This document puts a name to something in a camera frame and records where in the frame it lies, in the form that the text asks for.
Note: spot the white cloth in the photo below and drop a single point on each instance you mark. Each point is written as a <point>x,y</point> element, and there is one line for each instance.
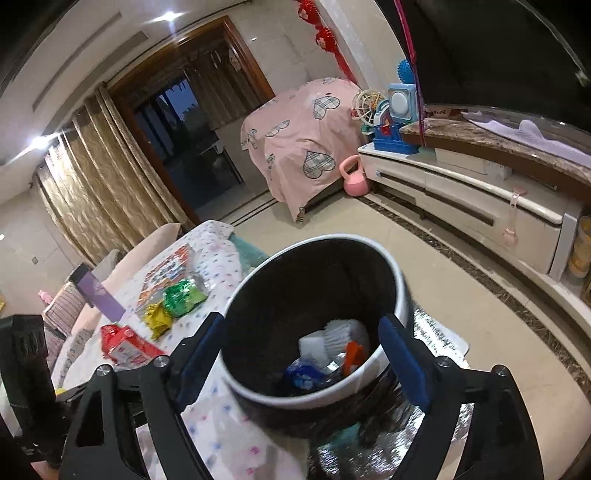
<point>521,131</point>

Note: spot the brown marble shelf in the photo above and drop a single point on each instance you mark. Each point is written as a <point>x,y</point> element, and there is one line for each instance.
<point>485,143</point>

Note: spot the yellow can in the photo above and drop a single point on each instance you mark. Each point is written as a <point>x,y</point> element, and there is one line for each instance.
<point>581,254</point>

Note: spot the wooden door frame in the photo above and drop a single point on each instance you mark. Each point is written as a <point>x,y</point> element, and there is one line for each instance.
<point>240,50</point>

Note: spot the ceiling spotlight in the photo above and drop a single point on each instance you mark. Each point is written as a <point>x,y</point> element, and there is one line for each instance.
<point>39,143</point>
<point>168,16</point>

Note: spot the dotted white tablecloth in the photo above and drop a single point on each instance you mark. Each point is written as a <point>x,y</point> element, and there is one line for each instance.
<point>217,258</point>

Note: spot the golden patterned curtain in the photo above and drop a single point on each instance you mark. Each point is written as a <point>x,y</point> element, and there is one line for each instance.
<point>101,184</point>

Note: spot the pink sofa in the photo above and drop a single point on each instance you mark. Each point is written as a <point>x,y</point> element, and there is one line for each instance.
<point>138,249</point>

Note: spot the colourful printed book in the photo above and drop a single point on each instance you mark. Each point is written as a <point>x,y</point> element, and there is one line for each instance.
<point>166,272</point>

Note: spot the silver foil mat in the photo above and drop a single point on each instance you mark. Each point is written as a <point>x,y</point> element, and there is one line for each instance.
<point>438,337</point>

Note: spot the black trash bin white rim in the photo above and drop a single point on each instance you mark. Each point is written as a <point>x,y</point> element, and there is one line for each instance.
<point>281,295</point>

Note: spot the yellow snack packet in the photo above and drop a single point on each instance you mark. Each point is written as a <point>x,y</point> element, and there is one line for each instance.
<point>158,321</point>

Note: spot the pink hoop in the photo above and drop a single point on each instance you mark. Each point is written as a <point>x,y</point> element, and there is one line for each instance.
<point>413,64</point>

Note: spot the white television cabinet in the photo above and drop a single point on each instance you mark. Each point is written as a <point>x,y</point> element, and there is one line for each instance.
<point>461,203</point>

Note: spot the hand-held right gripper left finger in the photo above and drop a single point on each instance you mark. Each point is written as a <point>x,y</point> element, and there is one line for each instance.
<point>199,355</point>

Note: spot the purple box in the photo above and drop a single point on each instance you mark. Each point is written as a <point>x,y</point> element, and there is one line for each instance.
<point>99,293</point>

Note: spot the blue spiky ball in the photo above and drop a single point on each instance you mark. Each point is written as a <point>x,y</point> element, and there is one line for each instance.
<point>406,71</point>

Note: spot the striped cushion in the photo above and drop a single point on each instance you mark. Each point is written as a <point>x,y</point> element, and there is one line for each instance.
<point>64,307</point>

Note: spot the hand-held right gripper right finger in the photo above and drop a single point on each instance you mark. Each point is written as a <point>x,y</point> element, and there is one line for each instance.
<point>406,364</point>

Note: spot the blue wrapper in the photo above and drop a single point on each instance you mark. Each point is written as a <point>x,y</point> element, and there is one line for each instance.
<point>302,374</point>

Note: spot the toy ferris wheel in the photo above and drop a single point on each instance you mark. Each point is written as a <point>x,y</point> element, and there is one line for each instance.
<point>367,108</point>

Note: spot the black television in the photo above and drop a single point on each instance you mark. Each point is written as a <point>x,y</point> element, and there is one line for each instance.
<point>485,50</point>

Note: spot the pink kettlebell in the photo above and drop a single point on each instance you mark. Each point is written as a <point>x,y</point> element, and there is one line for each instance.
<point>354,182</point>

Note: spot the red hanging decoration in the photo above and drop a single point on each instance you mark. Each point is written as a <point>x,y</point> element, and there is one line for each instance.
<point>325,37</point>

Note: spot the teal cloth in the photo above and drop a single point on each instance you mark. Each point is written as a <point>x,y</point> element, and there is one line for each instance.
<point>247,251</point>

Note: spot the orange wrapper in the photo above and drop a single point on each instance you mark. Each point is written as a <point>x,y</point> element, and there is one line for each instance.
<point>354,355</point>

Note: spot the red snack packet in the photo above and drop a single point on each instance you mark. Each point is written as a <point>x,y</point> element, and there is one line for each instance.
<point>127,346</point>

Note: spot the pink heart-print cover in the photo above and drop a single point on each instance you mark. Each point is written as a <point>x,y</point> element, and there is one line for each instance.
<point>300,138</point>

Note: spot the green snack packet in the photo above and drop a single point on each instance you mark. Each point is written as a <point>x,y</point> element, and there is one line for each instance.
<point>184,297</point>

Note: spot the small pink toy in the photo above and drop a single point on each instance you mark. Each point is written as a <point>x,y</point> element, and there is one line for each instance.
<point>45,295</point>

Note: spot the blue toy machine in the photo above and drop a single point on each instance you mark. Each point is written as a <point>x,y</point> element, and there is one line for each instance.
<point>399,104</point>

